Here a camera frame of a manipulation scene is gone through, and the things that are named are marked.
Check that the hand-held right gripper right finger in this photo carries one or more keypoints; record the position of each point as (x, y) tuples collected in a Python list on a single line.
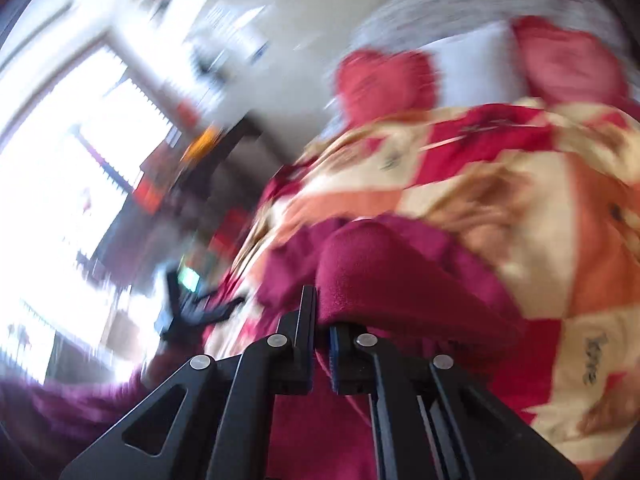
[(334, 360)]

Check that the white pillow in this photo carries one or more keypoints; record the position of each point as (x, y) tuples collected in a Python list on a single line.
[(470, 70)]

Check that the person's left forearm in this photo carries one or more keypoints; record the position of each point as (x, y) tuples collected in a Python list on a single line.
[(75, 410)]

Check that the floral bed cover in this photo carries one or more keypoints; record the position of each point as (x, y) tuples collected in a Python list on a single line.
[(450, 5)]

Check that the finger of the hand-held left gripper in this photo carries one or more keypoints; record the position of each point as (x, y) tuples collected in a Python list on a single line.
[(215, 312), (174, 292)]

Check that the printed fleece blanket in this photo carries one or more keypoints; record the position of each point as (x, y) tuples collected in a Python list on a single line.
[(500, 185)]

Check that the dark wooden cabinet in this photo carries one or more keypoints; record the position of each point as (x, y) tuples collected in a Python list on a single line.
[(215, 185)]

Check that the black cloth on wall hook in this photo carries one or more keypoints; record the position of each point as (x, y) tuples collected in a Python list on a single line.
[(207, 62)]

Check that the red heart pillow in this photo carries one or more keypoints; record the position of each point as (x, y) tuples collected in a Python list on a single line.
[(385, 87), (570, 62)]

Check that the orange perforated object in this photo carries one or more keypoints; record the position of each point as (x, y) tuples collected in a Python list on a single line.
[(201, 144)]

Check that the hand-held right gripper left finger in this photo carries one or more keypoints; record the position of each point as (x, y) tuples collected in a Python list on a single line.
[(306, 340)]

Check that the maroon knit sweater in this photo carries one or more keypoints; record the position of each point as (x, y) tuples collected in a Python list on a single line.
[(400, 270)]

